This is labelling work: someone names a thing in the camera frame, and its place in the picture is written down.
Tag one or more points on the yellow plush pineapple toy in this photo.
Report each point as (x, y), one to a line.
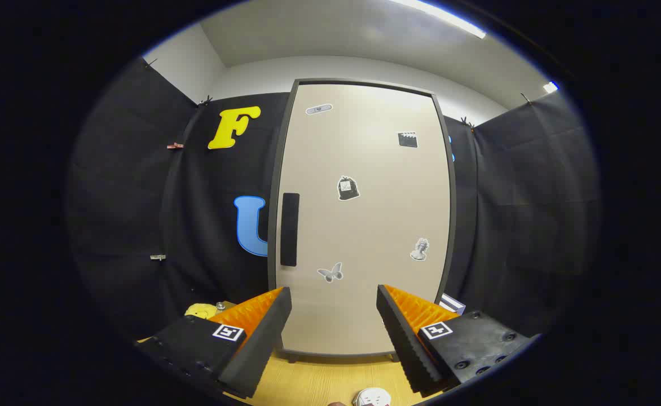
(201, 310)

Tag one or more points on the ceiling light strip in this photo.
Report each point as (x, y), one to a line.
(449, 20)

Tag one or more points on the white canvas shoe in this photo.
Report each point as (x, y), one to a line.
(371, 397)

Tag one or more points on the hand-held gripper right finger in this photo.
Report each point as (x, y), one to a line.
(404, 338)

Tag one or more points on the black backdrop cloth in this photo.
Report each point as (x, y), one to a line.
(139, 197)

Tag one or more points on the grey shoe cabinet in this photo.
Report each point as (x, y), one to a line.
(276, 186)

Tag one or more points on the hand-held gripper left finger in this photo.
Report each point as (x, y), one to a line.
(263, 338)

